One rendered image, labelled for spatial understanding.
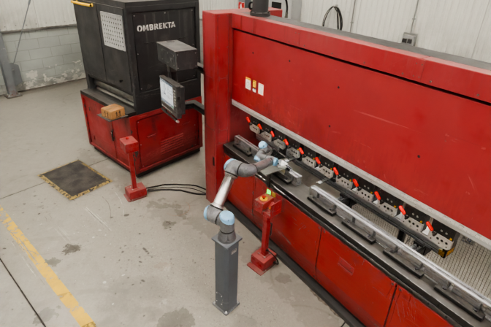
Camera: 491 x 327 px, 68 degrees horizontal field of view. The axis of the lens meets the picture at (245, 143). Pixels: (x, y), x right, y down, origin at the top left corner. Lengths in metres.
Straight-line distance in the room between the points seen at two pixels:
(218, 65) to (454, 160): 2.36
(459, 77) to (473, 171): 0.54
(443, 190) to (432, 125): 0.41
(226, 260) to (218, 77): 1.85
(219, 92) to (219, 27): 0.67
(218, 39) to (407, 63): 1.95
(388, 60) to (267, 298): 2.32
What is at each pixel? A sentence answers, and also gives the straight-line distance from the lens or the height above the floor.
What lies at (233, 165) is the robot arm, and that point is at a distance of 2.96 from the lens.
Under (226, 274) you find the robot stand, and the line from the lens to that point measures 3.20.
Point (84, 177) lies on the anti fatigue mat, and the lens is 5.54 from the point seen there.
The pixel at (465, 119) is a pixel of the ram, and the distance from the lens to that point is 2.39.
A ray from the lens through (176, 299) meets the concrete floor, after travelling 3.68.
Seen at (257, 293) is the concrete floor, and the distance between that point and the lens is 3.70.
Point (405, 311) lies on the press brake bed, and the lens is 3.07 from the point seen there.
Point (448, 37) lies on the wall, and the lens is 6.94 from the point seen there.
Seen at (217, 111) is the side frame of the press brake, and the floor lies 1.29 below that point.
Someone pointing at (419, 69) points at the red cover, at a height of 2.23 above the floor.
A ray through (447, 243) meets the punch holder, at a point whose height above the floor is 1.23.
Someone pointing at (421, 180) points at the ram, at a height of 1.55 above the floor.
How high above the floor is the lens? 2.80
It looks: 27 degrees down
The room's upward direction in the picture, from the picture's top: 2 degrees clockwise
